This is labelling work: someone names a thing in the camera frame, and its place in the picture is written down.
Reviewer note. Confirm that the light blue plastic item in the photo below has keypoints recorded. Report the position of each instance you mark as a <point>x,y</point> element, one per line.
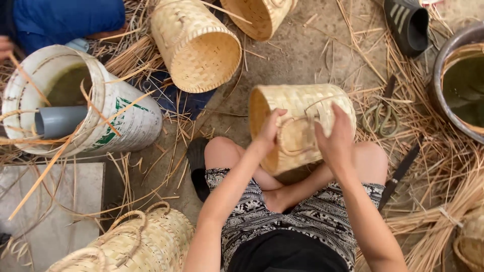
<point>77,44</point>

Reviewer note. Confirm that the white flat board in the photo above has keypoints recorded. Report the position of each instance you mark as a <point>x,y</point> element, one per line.
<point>45,211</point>

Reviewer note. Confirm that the person's left hand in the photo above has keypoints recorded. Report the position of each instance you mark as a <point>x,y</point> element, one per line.
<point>269,134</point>

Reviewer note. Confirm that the tall woven bamboo basket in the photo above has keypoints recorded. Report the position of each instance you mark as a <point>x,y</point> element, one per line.
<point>196,49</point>

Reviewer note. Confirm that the person's left leg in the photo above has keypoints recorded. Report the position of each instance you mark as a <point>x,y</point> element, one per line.
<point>223,155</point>

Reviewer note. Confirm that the grey plastic pipe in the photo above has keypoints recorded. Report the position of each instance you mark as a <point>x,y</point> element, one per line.
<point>60,121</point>

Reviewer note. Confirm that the small woven bamboo basket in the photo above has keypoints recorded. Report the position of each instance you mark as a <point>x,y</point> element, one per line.
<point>470,241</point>

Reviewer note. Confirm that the plain black sandal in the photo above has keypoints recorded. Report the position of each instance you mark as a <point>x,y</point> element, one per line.
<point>197,166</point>

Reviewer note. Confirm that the loose bundle of bamboo strips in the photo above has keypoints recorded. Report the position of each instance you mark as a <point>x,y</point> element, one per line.
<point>132,58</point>

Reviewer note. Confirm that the tied bundle of bamboo strips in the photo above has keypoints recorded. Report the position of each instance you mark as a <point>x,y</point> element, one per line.
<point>442,223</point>

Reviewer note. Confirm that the person's leg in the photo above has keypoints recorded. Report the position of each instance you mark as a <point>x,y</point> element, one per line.
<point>372,160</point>
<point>223,155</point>

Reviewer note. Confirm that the blue cloth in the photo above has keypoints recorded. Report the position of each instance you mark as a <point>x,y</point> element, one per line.
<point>181,102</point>

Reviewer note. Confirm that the white plastic bucket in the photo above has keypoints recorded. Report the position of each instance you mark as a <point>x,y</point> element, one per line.
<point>128,117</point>

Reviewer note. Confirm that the black striped sandal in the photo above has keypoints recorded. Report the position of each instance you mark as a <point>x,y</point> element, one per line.
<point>408,26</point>

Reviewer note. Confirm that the long bamboo strip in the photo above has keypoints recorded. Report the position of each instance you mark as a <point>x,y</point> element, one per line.
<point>49,166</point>

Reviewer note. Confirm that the metal basin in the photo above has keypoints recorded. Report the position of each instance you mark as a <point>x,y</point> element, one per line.
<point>440,75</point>

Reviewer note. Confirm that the dark long knife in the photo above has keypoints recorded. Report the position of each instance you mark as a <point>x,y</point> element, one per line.
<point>400,173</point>

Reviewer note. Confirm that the person's right hand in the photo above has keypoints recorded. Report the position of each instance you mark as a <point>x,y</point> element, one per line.
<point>337,145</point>

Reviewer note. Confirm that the person's right leg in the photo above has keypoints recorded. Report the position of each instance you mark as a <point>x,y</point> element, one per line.
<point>372,160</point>

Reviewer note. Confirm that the black shirt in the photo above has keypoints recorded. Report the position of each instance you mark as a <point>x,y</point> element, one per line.
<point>283,253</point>

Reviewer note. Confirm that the metal shears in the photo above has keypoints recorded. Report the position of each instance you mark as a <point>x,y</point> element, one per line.
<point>382,121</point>

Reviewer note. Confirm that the patterned black white shorts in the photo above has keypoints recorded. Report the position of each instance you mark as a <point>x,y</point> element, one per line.
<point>321,215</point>

